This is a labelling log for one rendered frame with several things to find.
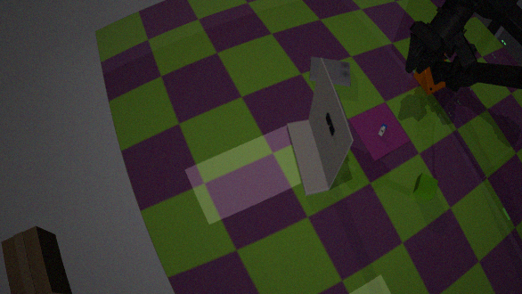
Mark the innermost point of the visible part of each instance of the green cube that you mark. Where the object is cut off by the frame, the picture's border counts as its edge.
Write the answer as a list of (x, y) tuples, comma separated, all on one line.
[(425, 186)]

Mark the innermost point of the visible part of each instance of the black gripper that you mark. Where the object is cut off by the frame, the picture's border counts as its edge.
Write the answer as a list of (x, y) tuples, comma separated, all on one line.
[(429, 44)]

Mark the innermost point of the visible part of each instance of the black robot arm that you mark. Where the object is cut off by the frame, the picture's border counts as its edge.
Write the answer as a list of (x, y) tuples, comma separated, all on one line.
[(465, 70)]

